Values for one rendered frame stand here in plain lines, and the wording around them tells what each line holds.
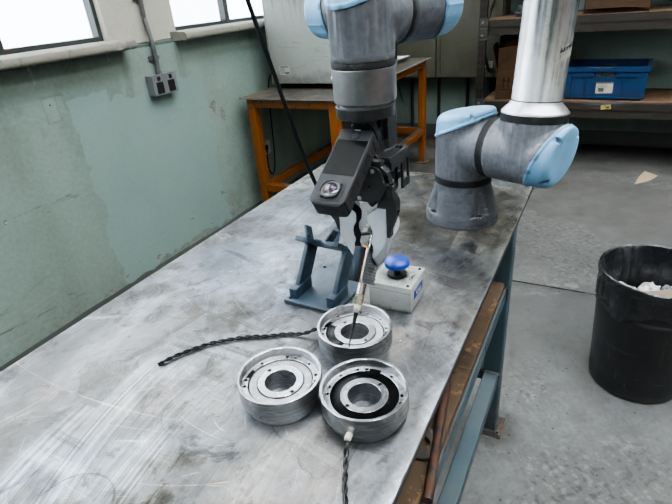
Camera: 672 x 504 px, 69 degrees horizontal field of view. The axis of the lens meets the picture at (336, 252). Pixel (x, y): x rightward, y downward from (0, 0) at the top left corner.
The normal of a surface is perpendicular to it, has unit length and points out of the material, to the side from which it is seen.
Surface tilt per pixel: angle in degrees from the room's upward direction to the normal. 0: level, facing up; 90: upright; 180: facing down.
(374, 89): 90
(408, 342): 0
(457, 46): 90
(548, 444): 0
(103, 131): 90
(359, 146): 32
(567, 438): 0
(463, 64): 90
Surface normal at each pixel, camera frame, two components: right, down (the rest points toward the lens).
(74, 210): 0.88, 0.15
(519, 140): -0.67, 0.31
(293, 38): -0.46, 0.44
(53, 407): -0.08, -0.88
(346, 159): -0.29, -0.51
